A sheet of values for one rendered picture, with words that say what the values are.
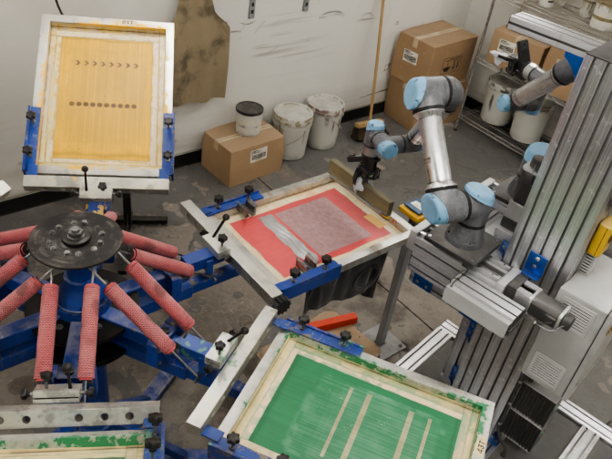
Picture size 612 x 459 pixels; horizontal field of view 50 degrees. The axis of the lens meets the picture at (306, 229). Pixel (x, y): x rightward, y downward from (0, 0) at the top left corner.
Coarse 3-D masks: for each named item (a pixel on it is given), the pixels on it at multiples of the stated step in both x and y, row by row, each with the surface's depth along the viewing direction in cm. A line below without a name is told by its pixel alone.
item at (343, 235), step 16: (336, 224) 301; (352, 224) 302; (368, 224) 304; (304, 240) 288; (320, 240) 290; (336, 240) 291; (352, 240) 293; (368, 240) 294; (272, 256) 277; (288, 256) 279; (320, 256) 281; (336, 256) 283; (288, 272) 270
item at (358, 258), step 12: (312, 180) 321; (324, 180) 325; (276, 192) 309; (288, 192) 312; (216, 216) 290; (396, 216) 306; (408, 228) 300; (384, 240) 290; (396, 240) 291; (360, 252) 281; (372, 252) 282; (384, 252) 289; (348, 264) 275
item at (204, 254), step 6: (192, 252) 259; (198, 252) 260; (204, 252) 260; (210, 252) 261; (180, 258) 257; (186, 258) 256; (192, 258) 257; (198, 258) 257; (204, 258) 258; (210, 258) 259; (216, 258) 261; (192, 264) 255; (198, 264) 257; (204, 264) 259
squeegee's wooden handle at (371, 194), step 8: (336, 160) 309; (336, 168) 307; (344, 168) 304; (336, 176) 309; (344, 176) 304; (352, 176) 300; (352, 184) 301; (368, 184) 296; (360, 192) 299; (368, 192) 294; (376, 192) 291; (368, 200) 296; (376, 200) 292; (384, 200) 288; (392, 200) 287; (384, 208) 289; (392, 208) 289
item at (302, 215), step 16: (336, 192) 322; (288, 208) 306; (304, 208) 308; (320, 208) 309; (336, 208) 311; (352, 208) 313; (240, 224) 292; (256, 224) 293; (288, 224) 296; (304, 224) 298; (320, 224) 299; (256, 240) 284; (272, 240) 286
